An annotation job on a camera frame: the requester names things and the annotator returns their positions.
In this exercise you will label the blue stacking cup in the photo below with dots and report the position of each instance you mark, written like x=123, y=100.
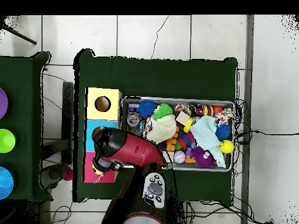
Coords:
x=5, y=183

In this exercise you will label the silver mesh bin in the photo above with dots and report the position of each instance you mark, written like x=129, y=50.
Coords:
x=224, y=163

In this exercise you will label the purple stacking cup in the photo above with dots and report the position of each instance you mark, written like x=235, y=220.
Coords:
x=3, y=103

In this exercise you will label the white baseball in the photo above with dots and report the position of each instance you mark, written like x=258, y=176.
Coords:
x=179, y=156

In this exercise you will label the grey pendant with red button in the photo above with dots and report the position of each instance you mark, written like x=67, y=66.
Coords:
x=55, y=175

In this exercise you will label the purple spiky toy with eyes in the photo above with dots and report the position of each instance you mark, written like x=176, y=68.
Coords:
x=202, y=158

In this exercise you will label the dark green table cloth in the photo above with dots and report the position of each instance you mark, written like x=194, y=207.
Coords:
x=23, y=105
x=163, y=77

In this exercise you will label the yellow plastic ball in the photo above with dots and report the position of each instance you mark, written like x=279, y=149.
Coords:
x=226, y=146

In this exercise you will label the cream cloth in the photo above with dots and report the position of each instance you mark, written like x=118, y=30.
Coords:
x=162, y=129

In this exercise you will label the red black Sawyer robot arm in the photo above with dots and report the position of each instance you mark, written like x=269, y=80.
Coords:
x=135, y=149

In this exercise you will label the black tripod leg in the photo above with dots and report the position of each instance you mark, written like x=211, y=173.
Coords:
x=21, y=36

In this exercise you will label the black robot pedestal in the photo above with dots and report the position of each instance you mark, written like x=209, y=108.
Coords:
x=178, y=213

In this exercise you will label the light blue cloth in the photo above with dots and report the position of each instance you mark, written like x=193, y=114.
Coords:
x=205, y=133

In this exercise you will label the green spiky rubber ball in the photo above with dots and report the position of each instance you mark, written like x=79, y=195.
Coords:
x=162, y=110

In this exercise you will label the blue spiky rubber ball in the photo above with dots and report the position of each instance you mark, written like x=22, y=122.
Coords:
x=147, y=108
x=223, y=131

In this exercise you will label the crushed silver can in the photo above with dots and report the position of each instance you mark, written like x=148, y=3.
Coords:
x=133, y=119

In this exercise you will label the wooden box with three holes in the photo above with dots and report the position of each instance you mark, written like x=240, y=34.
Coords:
x=109, y=112

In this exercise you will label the lime green stacking cup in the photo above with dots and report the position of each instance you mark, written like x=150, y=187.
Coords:
x=5, y=141

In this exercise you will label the yellow duck plush toy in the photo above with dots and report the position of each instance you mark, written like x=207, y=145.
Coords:
x=98, y=172

